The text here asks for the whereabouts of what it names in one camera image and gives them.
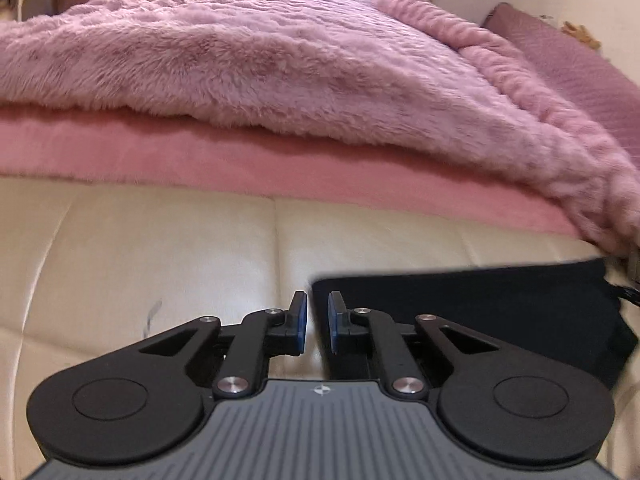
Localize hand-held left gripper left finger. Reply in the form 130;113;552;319
134;290;310;402

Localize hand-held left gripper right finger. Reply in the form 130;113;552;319
327;290;502;402

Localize black pants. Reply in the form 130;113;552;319
310;258;639;391

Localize cream leather bed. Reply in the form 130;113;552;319
0;175;640;480

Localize pink bed sheet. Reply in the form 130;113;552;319
0;107;587;239

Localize pink fluffy blanket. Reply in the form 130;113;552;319
0;0;640;262

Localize purple quilted cushion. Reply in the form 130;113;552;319
482;2;640;157

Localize beige plush toy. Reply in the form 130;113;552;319
560;20;602;52

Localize black cable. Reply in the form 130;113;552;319
606;279;640;308

